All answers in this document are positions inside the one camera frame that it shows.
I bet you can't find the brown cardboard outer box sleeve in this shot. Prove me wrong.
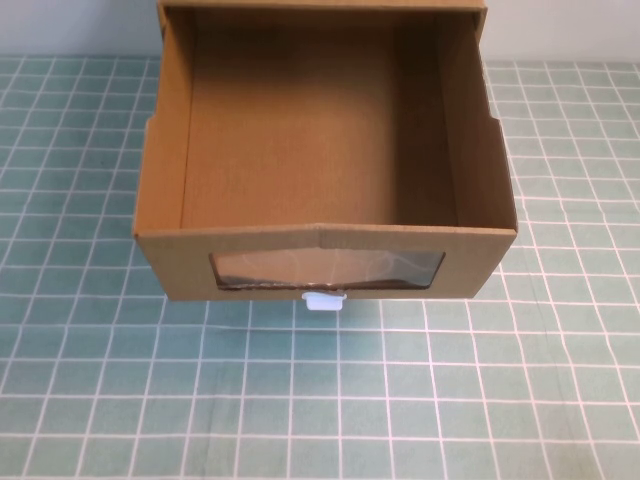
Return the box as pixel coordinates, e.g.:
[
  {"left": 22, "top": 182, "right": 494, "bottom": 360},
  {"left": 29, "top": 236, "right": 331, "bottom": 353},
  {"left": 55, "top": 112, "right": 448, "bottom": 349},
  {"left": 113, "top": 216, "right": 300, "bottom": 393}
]
[{"left": 156, "top": 0, "right": 489, "bottom": 31}]

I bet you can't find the green checked tablecloth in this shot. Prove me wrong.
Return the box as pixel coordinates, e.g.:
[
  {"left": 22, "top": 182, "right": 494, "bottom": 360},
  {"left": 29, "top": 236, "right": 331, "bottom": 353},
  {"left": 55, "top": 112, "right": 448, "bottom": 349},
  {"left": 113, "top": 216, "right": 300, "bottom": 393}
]
[{"left": 0, "top": 54, "right": 640, "bottom": 480}]

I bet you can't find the brown cardboard drawer with window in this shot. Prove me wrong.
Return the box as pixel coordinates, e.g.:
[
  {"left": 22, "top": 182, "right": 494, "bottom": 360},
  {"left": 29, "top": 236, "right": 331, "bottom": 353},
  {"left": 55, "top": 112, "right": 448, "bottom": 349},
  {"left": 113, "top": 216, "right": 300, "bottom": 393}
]
[{"left": 132, "top": 0, "right": 520, "bottom": 303}]

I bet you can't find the white plastic drawer handle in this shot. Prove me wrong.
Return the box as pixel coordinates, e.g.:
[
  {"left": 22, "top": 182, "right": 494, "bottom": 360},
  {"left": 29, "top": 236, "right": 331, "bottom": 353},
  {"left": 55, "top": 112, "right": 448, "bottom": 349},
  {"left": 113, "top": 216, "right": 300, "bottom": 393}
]
[{"left": 301, "top": 293, "right": 347, "bottom": 312}]

